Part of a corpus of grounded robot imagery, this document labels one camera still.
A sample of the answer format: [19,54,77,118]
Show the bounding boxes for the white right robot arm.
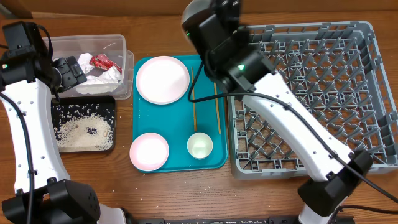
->
[182,0,397,223]

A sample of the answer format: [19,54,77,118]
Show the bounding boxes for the left wooden chopstick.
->
[191,67,197,132]

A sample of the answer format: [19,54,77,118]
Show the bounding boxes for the right wooden chopstick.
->
[213,83,221,134]

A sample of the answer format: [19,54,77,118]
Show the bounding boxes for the red snack wrapper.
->
[89,54,122,73]

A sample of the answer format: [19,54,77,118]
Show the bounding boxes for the teal serving tray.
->
[132,54,228,174]

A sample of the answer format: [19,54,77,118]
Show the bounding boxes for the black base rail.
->
[124,215,355,224]

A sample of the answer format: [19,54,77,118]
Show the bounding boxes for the small white cup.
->
[187,133,213,159]

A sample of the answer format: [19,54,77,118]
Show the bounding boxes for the pile of rice grains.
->
[53,104,115,152]

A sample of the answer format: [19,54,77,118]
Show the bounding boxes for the wooden chopstick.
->
[191,67,197,132]
[213,83,221,134]

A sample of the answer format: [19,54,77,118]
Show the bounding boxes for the large white plate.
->
[135,56,190,105]

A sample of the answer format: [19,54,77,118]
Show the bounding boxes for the grey dishwasher rack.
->
[228,21,397,180]

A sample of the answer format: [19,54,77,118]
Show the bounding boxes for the clear plastic waste bin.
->
[51,34,134,100]

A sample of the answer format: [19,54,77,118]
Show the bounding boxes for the white napkin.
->
[78,53,94,75]
[76,66,121,95]

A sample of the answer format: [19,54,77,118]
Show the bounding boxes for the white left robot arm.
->
[1,21,134,224]

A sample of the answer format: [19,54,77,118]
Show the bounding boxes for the black food waste tray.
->
[51,95,117,153]

